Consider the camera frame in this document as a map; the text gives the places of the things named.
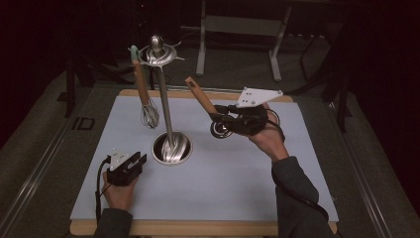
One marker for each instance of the person's left hand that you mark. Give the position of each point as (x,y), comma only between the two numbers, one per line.
(119,196)

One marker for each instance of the metal utensil rack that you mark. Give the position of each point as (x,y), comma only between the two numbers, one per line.
(165,105)

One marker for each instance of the black metal stand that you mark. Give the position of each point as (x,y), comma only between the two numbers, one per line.
(341,105)
(70,89)

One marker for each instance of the white table sheet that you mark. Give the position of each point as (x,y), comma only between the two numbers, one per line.
(214,172)

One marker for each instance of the metal floor rail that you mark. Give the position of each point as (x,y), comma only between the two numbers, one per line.
(360,172)
(36,172)

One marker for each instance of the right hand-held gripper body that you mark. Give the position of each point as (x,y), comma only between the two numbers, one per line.
(252,115)

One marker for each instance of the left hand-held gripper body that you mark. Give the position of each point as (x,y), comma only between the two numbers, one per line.
(120,175)

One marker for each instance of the white metal frame stand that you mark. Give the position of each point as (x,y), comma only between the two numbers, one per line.
(242,25)

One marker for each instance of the person's right hand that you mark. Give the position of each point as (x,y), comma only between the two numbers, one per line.
(270,142)

